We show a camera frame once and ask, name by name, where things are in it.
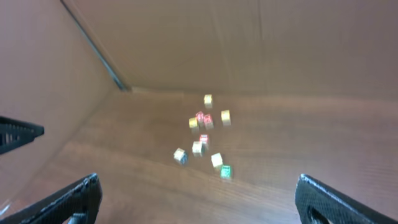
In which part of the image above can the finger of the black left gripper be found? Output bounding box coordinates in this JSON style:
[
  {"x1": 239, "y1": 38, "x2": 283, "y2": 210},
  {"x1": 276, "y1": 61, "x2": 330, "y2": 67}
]
[{"x1": 1, "y1": 116, "x2": 44, "y2": 154}]

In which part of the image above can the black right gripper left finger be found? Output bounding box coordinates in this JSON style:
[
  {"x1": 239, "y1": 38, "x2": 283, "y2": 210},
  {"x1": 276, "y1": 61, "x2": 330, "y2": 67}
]
[{"x1": 1, "y1": 173, "x2": 102, "y2": 224}]

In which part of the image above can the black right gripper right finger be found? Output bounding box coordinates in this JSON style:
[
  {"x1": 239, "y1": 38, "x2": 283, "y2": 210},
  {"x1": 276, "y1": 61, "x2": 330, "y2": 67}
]
[{"x1": 295, "y1": 174, "x2": 397, "y2": 224}]

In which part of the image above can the green framed wooden block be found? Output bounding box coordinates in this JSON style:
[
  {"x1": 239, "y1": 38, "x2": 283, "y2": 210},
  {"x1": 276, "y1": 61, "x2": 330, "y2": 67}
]
[{"x1": 220, "y1": 165, "x2": 233, "y2": 180}]

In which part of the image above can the plain block yellow side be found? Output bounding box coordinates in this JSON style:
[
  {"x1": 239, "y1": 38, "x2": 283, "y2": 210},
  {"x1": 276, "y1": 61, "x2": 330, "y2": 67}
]
[{"x1": 211, "y1": 153, "x2": 223, "y2": 170}]

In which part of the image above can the plain block blue side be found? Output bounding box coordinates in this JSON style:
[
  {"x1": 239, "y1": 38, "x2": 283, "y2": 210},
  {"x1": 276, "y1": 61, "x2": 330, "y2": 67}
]
[{"x1": 174, "y1": 148, "x2": 188, "y2": 165}]

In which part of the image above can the right yellow wooden block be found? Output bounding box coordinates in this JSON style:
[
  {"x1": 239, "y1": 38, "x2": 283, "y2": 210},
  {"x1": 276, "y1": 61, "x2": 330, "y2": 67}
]
[{"x1": 221, "y1": 110, "x2": 231, "y2": 126}]

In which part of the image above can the yellow wooden block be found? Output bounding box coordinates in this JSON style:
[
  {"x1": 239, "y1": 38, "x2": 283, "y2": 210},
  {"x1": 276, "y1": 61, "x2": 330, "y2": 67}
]
[
  {"x1": 203, "y1": 95, "x2": 213, "y2": 109},
  {"x1": 221, "y1": 110, "x2": 231, "y2": 126},
  {"x1": 188, "y1": 118, "x2": 199, "y2": 131}
]

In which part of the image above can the red framed wooden block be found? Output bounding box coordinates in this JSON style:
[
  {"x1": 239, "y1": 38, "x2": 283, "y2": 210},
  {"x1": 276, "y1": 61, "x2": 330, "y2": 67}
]
[{"x1": 200, "y1": 134, "x2": 210, "y2": 150}]

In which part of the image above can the plain block green side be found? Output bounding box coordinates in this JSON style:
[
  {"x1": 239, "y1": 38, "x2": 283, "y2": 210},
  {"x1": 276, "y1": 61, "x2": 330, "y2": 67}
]
[{"x1": 192, "y1": 141, "x2": 205, "y2": 157}]

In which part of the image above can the red letter M block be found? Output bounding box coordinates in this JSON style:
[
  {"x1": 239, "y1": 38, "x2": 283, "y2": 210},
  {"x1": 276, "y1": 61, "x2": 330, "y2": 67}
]
[{"x1": 203, "y1": 114, "x2": 214, "y2": 129}]

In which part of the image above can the left yellow wooden block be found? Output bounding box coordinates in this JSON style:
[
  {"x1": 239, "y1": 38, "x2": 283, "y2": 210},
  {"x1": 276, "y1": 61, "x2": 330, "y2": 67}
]
[{"x1": 188, "y1": 118, "x2": 199, "y2": 131}]

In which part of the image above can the red circle wooden block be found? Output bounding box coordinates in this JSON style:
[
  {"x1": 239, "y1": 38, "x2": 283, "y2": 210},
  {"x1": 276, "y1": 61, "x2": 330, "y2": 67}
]
[{"x1": 195, "y1": 111, "x2": 204, "y2": 124}]

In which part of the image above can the far yellow wooden block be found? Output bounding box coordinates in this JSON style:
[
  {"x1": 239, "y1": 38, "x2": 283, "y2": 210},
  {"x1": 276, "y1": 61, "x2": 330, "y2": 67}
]
[{"x1": 203, "y1": 95, "x2": 213, "y2": 109}]

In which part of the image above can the cardboard box wall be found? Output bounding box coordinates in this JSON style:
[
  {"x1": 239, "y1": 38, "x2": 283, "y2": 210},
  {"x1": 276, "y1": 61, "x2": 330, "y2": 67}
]
[{"x1": 0, "y1": 0, "x2": 398, "y2": 218}]

